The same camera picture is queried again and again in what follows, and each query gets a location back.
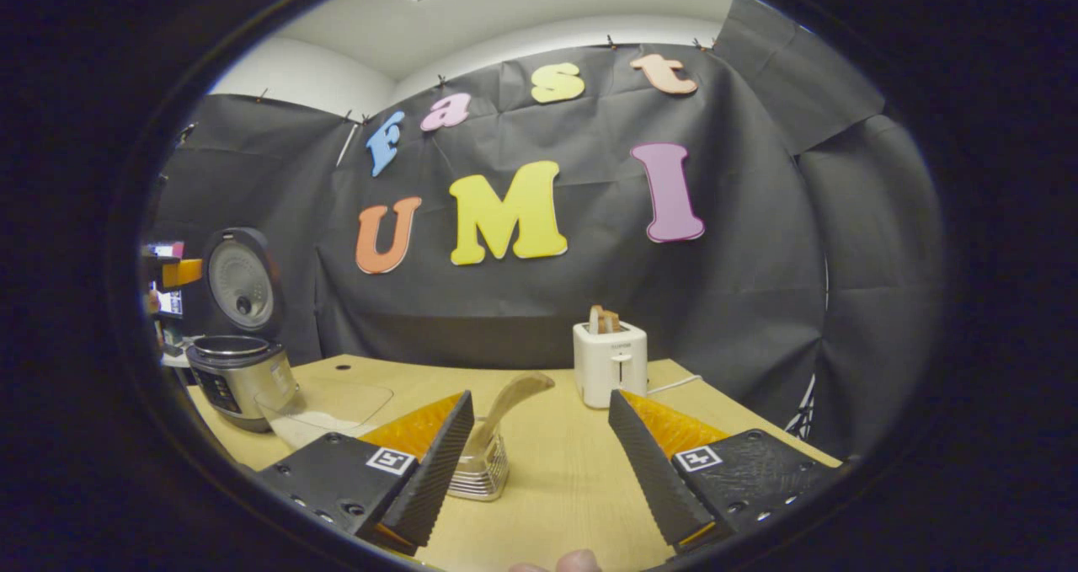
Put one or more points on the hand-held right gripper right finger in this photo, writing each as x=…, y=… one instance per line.
x=644, y=458

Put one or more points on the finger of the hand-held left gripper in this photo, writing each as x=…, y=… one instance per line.
x=181, y=273

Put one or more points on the computer monitor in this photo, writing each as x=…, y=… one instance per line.
x=170, y=302

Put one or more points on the silver black rice cooker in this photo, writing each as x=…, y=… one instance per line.
x=240, y=378

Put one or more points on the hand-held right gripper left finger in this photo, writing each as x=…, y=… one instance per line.
x=442, y=458

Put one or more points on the clear box of rice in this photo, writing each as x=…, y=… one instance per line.
x=328, y=408

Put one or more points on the wooden spoon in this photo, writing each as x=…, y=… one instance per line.
x=509, y=399

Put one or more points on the white toaster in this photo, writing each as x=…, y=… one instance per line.
x=608, y=366

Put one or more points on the bread slice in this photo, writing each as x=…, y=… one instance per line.
x=605, y=319

